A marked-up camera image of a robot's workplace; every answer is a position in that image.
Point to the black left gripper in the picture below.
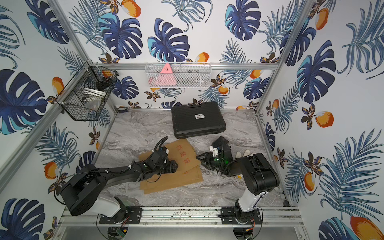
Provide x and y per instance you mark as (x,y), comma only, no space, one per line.
(163,161)

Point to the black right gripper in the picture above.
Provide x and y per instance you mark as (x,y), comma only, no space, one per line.
(207,154)

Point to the brown kraft file bag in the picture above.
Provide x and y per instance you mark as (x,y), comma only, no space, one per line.
(179,150)

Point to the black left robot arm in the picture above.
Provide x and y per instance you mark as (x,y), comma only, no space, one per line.
(82,193)

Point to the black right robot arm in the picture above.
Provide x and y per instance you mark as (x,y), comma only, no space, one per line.
(259,176)

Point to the brown file bag stack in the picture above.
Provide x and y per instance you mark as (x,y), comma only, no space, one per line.
(179,179)

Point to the white work glove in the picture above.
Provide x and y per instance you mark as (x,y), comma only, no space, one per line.
(244,154)

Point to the black plastic tool case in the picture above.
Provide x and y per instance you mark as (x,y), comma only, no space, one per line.
(197,120)

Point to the black round tape roll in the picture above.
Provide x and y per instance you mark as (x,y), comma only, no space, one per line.
(122,109)

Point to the pink triangular item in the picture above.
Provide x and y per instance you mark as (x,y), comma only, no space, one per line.
(165,78)

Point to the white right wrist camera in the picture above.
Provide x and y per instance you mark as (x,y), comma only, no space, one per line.
(214,151)

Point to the clear wall shelf basket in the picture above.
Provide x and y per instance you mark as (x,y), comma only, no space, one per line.
(187,74)

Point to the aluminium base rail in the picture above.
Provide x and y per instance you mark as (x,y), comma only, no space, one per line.
(212,217)

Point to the black wire basket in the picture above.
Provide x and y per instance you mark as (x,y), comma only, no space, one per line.
(86,95)

